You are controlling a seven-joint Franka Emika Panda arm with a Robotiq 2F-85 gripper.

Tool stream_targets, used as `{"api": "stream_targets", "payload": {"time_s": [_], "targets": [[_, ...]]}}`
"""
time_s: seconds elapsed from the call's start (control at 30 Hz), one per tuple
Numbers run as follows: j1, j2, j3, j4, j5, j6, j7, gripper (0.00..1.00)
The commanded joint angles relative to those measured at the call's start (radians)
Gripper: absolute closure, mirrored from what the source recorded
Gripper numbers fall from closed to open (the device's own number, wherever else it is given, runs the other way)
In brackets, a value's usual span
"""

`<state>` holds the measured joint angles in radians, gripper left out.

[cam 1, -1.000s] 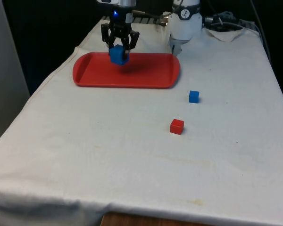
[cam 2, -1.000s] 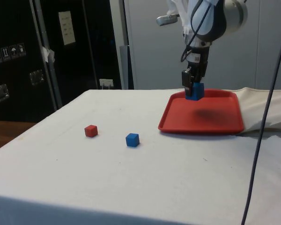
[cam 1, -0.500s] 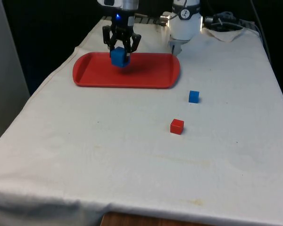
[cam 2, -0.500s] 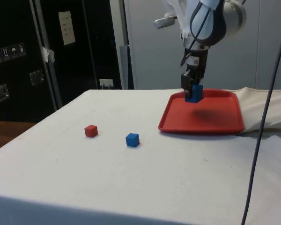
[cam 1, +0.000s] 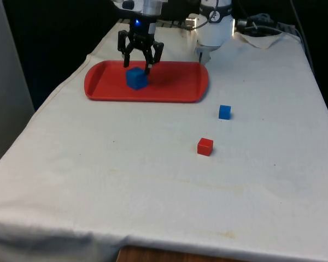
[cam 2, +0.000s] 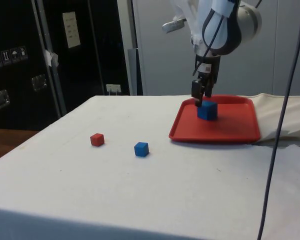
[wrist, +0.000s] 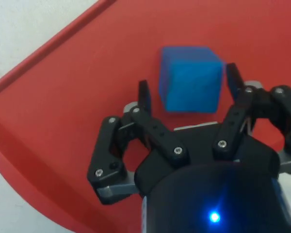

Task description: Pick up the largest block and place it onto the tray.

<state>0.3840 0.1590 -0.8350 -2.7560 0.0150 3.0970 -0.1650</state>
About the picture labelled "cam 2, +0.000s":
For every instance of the small blue cube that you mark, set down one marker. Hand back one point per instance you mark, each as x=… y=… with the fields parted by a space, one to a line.
x=141 y=150

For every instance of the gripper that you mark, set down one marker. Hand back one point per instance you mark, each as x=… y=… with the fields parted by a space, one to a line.
x=210 y=66

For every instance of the large blue block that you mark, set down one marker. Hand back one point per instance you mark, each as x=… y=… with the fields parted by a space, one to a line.
x=207 y=111

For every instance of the red tray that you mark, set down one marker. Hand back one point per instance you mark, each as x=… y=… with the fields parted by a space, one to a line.
x=230 y=130

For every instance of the pale lockers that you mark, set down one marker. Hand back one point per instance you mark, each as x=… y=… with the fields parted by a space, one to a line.
x=165 y=62

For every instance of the black cabinet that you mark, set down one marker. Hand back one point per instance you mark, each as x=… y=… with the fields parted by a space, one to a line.
x=20 y=82

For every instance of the small red cube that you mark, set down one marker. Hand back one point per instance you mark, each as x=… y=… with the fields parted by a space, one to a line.
x=97 y=140

